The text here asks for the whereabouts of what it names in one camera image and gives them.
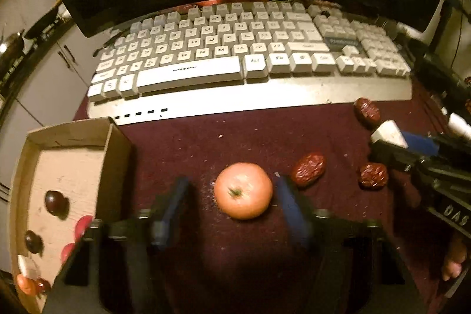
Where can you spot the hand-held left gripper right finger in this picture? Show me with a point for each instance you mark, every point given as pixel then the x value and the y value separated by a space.
pixel 294 211

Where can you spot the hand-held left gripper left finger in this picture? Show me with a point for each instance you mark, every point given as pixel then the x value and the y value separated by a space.
pixel 171 214

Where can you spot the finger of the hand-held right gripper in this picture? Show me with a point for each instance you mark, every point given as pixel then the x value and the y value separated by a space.
pixel 393 156
pixel 419 144

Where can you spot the orange tomato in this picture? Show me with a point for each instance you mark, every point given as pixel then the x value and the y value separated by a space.
pixel 243 194
pixel 25 284

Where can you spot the shallow cardboard box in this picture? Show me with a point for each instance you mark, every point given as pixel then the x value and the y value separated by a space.
pixel 62 167

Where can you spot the person's right hand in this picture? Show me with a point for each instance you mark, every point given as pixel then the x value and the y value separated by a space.
pixel 453 262

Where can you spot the dried red date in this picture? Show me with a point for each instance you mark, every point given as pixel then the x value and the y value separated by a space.
pixel 308 169
pixel 373 176
pixel 367 111

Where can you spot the maroon table cloth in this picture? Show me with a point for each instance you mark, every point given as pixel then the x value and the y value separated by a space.
pixel 220 144

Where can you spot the red tomato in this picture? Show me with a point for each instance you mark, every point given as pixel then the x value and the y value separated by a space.
pixel 68 252
pixel 84 226

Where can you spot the white tube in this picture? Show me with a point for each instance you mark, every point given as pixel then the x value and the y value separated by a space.
pixel 410 30

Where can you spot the dark round grape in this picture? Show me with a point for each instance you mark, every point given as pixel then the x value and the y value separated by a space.
pixel 55 203
pixel 33 241

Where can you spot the white computer keyboard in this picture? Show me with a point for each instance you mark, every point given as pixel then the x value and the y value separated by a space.
pixel 239 78

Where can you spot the small red fruit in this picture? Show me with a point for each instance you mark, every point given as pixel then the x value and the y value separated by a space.
pixel 42 285

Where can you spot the white kitchen cabinets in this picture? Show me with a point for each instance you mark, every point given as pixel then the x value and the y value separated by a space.
pixel 44 89

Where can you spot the black frying pan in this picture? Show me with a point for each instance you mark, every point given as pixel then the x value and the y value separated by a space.
pixel 46 23

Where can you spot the steel wok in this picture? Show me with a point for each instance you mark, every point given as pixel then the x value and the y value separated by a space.
pixel 9 51

